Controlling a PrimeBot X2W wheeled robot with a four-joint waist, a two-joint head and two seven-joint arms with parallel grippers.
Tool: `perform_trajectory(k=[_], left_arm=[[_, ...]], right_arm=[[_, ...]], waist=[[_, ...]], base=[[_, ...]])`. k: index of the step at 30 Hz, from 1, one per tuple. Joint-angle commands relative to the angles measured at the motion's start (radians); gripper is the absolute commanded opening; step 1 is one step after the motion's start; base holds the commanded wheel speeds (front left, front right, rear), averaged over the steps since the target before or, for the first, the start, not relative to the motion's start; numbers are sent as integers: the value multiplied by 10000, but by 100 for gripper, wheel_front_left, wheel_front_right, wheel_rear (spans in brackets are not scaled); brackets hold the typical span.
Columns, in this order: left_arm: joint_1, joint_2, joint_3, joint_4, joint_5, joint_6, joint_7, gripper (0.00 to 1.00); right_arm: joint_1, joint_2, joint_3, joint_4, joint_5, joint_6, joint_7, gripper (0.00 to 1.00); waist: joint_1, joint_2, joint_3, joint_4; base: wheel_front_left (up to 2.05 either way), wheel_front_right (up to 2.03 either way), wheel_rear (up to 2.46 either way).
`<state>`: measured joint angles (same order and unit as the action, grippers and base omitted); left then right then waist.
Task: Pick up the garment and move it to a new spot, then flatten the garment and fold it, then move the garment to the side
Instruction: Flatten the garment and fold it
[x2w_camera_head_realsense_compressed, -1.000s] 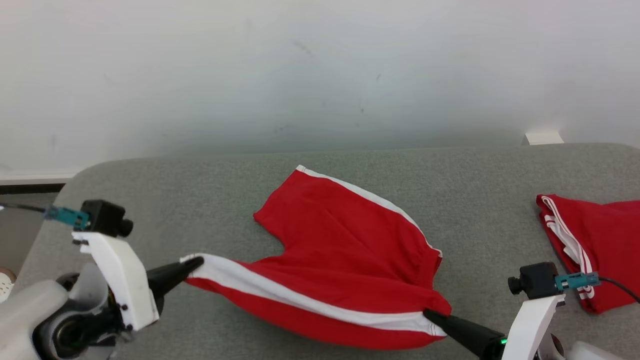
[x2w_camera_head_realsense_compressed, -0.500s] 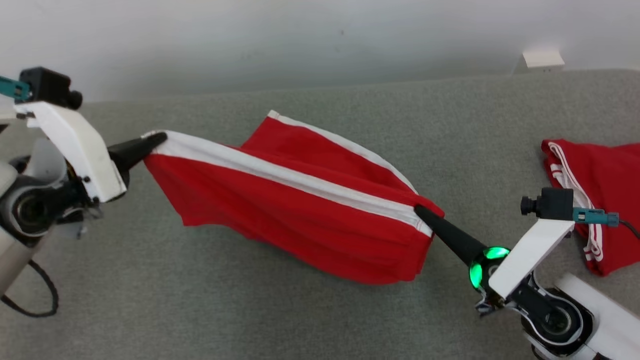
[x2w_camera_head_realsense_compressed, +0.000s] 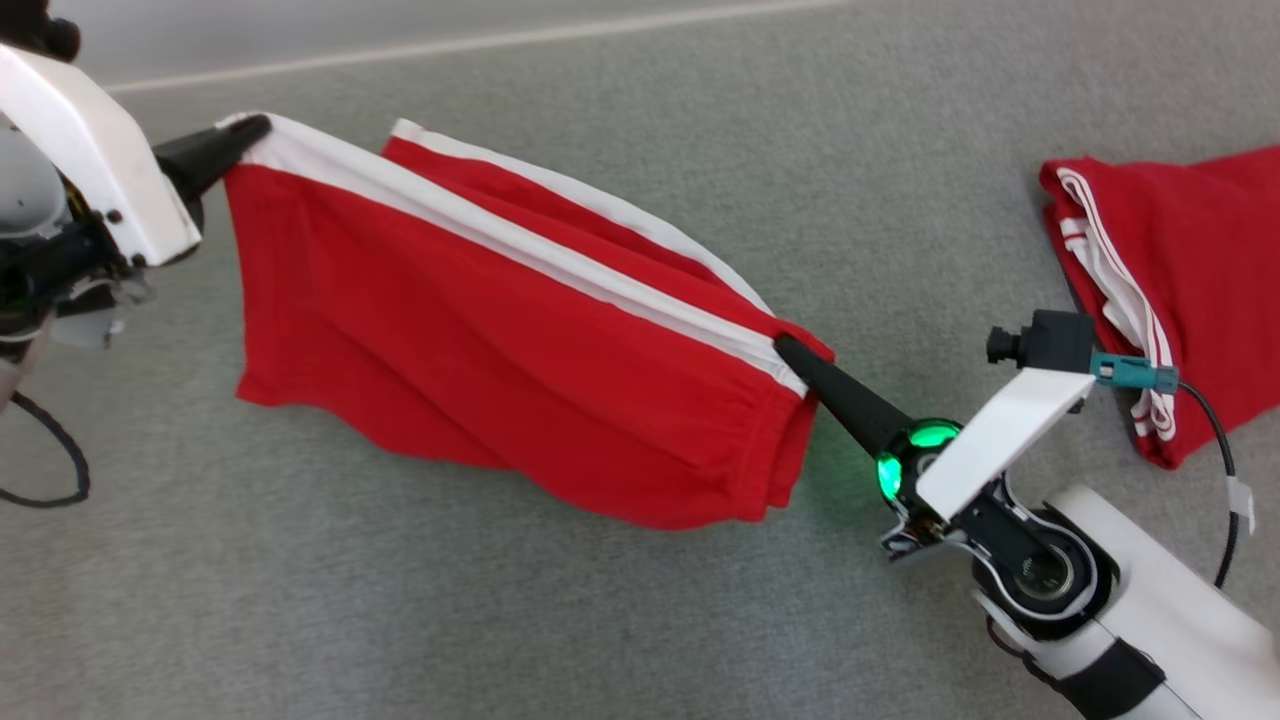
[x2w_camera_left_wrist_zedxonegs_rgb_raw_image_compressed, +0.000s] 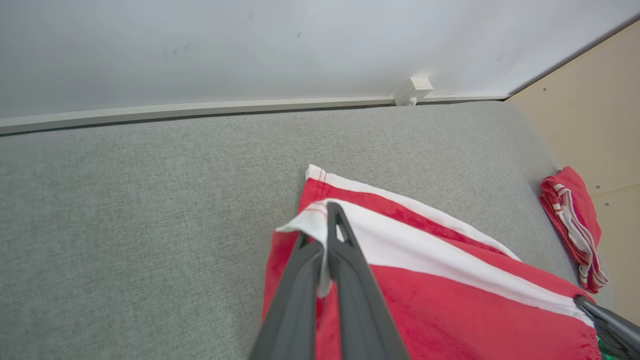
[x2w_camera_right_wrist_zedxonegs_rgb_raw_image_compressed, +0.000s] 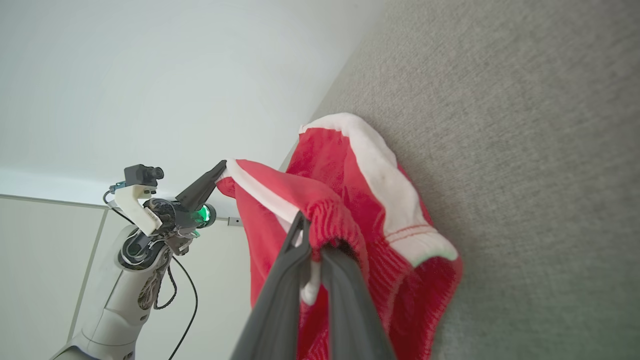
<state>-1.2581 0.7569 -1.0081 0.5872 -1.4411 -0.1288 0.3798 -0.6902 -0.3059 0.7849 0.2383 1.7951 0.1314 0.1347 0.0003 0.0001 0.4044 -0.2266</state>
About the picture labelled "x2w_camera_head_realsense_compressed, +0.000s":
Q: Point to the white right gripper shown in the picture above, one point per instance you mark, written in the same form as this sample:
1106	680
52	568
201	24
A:
1000	435

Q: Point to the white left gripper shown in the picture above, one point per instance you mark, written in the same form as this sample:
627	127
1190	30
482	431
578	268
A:
100	170

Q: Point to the red shorts white side stripes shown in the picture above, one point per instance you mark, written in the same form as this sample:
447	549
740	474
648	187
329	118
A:
450	340

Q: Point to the red basketball jersey white sleeves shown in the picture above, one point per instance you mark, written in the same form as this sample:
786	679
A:
1200	260

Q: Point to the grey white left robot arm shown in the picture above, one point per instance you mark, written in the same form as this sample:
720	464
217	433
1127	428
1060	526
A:
25	190

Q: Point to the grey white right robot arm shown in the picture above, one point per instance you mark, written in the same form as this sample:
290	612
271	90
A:
1180	620

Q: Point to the grey fabric sofa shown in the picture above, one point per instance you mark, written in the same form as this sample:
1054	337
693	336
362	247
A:
600	620

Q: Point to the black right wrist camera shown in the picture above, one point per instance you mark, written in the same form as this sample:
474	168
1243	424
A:
1050	340

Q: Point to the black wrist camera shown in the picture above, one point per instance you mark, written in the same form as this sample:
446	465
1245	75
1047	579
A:
1050	340
35	25

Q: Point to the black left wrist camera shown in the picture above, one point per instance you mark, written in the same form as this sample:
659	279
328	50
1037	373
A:
35	25

